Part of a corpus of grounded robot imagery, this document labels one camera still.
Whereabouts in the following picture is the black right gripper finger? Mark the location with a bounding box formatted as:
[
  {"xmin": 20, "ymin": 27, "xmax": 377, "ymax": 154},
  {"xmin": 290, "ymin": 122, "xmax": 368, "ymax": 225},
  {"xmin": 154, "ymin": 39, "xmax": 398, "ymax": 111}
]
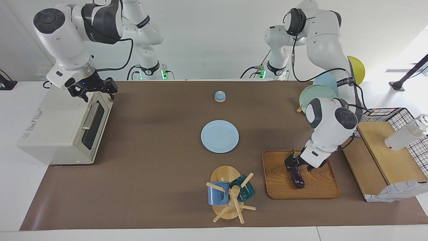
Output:
[
  {"xmin": 69, "ymin": 88, "xmax": 89, "ymax": 102},
  {"xmin": 106, "ymin": 78, "xmax": 118, "ymax": 100}
]

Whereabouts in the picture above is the dark purple eggplant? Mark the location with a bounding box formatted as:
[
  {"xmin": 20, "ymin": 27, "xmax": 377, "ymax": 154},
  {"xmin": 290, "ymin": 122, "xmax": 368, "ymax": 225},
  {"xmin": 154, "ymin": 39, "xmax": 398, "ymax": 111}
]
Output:
[{"xmin": 289, "ymin": 162, "xmax": 305, "ymax": 189}]

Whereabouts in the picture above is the glass oven door with handle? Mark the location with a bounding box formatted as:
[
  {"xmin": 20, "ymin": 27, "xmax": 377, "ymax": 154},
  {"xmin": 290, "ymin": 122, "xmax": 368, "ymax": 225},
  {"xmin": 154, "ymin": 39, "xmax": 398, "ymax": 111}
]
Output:
[{"xmin": 80, "ymin": 93, "xmax": 113, "ymax": 159}]

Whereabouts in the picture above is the light blue plate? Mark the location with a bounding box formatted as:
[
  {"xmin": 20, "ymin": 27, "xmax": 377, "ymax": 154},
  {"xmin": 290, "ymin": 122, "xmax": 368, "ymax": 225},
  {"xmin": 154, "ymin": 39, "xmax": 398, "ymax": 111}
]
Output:
[{"xmin": 201, "ymin": 120, "xmax": 240, "ymax": 154}]

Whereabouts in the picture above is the cream toaster oven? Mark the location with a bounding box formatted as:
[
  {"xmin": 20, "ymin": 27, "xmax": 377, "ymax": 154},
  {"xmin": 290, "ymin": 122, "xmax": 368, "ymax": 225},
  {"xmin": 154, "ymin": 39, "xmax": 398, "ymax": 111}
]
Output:
[{"xmin": 17, "ymin": 85, "xmax": 113, "ymax": 165}]

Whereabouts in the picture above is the wooden serving tray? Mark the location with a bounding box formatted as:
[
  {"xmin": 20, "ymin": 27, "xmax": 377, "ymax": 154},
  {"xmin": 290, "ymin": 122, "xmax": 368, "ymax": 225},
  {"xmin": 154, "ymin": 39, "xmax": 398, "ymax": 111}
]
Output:
[{"xmin": 262, "ymin": 150, "xmax": 341, "ymax": 200}]

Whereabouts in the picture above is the dark green ceramic mug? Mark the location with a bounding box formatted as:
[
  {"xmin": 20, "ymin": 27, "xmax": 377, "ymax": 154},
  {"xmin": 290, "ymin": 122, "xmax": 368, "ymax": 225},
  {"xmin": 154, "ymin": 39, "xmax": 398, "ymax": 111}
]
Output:
[{"xmin": 230, "ymin": 174, "xmax": 256, "ymax": 203}]

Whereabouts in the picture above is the wooden mug tree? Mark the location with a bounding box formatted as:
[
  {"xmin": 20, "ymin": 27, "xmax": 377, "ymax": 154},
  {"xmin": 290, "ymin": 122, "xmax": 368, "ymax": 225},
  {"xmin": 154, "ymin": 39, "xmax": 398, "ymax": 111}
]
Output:
[{"xmin": 206, "ymin": 165, "xmax": 257, "ymax": 224}]

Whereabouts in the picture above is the pale green plate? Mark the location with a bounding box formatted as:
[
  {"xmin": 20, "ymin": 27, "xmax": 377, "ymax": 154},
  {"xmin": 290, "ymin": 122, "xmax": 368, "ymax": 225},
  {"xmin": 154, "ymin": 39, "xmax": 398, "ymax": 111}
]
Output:
[{"xmin": 299, "ymin": 84, "xmax": 338, "ymax": 114}]

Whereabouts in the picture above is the brown table mat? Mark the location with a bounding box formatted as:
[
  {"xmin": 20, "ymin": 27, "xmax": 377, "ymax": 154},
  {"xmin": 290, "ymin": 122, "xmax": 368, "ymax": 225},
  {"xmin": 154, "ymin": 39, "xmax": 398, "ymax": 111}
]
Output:
[{"xmin": 19, "ymin": 80, "xmax": 428, "ymax": 231}]

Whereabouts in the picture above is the black desk clamp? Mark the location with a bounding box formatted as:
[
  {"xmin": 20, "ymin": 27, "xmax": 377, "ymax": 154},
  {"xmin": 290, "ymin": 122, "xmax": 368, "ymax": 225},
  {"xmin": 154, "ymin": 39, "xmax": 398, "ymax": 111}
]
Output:
[{"xmin": 0, "ymin": 69, "xmax": 18, "ymax": 91}]

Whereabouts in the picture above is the blue ceramic mug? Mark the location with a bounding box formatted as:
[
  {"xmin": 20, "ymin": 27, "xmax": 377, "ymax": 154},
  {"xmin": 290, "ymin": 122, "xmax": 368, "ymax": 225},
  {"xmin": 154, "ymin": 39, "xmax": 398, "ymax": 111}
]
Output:
[{"xmin": 207, "ymin": 181, "xmax": 231, "ymax": 206}]

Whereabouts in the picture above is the pale blue racked plate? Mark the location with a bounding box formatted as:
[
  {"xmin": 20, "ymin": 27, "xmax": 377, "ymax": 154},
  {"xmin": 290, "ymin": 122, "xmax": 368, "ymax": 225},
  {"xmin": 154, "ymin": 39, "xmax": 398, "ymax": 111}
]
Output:
[{"xmin": 313, "ymin": 72, "xmax": 339, "ymax": 89}]

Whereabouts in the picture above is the white cup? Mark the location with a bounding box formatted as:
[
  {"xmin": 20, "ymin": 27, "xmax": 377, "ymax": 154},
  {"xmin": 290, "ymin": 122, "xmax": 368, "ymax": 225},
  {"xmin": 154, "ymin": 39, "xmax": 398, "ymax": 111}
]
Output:
[{"xmin": 384, "ymin": 114, "xmax": 428, "ymax": 151}]

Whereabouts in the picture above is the yellow plate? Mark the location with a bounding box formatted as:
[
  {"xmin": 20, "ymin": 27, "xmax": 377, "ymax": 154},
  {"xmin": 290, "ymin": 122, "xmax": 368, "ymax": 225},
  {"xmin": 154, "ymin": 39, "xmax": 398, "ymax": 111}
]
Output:
[{"xmin": 347, "ymin": 56, "xmax": 365, "ymax": 86}]

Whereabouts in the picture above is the black right base cable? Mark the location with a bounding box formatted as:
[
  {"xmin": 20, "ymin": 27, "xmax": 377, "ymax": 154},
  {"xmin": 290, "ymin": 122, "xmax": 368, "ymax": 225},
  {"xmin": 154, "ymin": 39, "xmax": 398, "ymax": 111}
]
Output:
[{"xmin": 126, "ymin": 65, "xmax": 140, "ymax": 81}]

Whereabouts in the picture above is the black base cable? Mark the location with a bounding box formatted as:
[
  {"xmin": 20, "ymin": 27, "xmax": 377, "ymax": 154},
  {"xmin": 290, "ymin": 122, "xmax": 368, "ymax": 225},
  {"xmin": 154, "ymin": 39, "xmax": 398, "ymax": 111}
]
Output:
[
  {"xmin": 126, "ymin": 65, "xmax": 140, "ymax": 81},
  {"xmin": 240, "ymin": 50, "xmax": 271, "ymax": 79}
]

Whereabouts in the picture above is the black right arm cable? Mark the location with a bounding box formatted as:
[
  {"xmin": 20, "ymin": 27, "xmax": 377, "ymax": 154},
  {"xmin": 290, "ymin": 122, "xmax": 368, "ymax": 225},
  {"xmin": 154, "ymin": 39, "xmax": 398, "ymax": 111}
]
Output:
[{"xmin": 96, "ymin": 38, "xmax": 134, "ymax": 71}]

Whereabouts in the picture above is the wooden shelf with wire sides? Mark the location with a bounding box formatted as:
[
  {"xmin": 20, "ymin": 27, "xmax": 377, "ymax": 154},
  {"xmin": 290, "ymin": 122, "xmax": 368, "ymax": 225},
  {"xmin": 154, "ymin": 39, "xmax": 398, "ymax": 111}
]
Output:
[{"xmin": 338, "ymin": 108, "xmax": 428, "ymax": 203}]

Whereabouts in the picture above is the black left base cable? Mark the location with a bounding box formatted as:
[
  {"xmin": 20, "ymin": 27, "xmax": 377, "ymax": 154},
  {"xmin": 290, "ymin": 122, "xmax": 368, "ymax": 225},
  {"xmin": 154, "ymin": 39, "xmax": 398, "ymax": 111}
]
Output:
[{"xmin": 240, "ymin": 50, "xmax": 271, "ymax": 79}]

